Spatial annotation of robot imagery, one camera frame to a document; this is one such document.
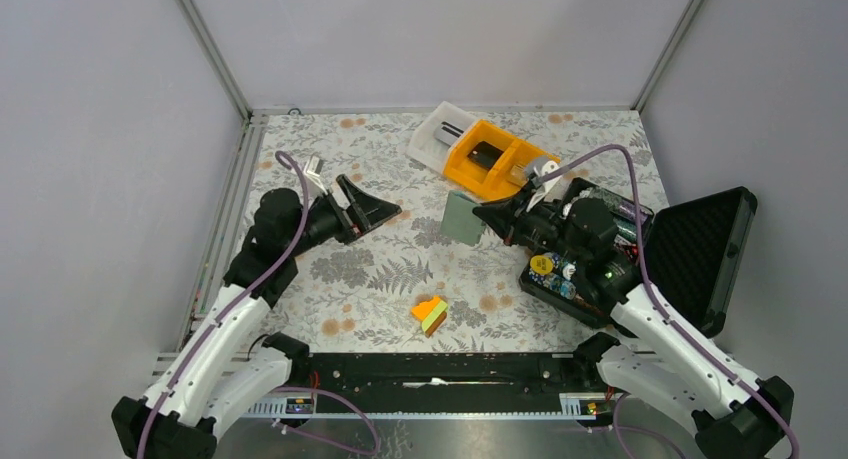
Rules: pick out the orange green sticky notes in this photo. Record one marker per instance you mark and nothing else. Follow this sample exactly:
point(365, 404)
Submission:
point(431, 314)

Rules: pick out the white plastic bin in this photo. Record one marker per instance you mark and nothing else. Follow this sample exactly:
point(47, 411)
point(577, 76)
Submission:
point(427, 150)

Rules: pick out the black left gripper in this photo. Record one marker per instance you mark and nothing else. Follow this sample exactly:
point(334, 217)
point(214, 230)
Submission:
point(366, 211)

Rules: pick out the black credit card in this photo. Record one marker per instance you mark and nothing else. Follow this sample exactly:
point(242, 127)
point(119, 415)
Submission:
point(485, 155)

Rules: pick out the yellow plastic divided bin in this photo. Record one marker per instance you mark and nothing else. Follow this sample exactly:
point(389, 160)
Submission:
point(507, 176)

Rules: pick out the black poker chip case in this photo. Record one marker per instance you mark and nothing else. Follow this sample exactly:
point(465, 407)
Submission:
point(693, 249)

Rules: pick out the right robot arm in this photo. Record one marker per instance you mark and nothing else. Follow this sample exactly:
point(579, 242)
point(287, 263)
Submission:
point(730, 411)

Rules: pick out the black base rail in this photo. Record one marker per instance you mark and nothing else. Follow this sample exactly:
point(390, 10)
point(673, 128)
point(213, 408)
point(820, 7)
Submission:
point(526, 385)

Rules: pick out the green card holder wallet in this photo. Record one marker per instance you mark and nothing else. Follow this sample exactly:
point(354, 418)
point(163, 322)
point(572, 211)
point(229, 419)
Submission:
point(459, 223)

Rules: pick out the yellow dealer button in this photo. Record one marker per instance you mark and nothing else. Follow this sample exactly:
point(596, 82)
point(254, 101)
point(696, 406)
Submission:
point(542, 265)

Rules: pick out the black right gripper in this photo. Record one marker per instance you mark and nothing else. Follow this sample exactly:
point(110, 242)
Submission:
point(508, 218)

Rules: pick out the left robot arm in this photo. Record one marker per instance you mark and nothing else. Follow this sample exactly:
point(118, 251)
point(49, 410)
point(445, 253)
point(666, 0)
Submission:
point(186, 412)

